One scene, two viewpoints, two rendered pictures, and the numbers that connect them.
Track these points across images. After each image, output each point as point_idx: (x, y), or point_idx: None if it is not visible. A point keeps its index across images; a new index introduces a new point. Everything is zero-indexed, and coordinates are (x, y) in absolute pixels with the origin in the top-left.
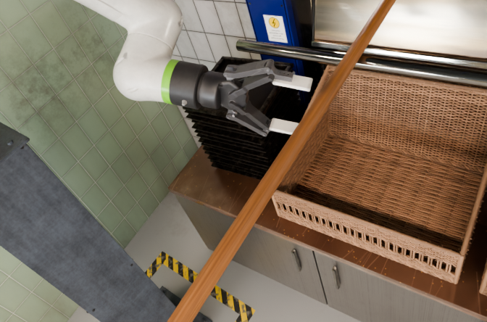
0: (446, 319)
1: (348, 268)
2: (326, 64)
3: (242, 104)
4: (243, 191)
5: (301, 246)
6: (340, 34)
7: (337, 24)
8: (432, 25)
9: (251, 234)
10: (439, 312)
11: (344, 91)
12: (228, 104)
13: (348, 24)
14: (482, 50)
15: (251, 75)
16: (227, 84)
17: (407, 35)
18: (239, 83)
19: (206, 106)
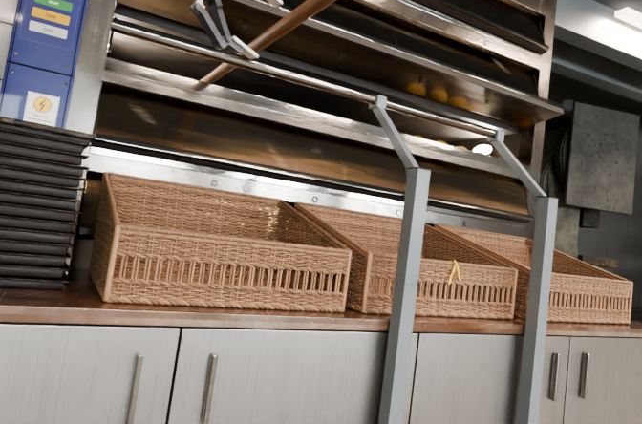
0: (347, 373)
1: (236, 343)
2: (88, 184)
3: None
4: (4, 294)
5: (159, 332)
6: (130, 134)
7: (127, 123)
8: (220, 136)
9: (25, 373)
10: (340, 361)
11: (125, 203)
12: None
13: (139, 125)
14: (259, 159)
15: None
16: None
17: (201, 141)
18: None
19: None
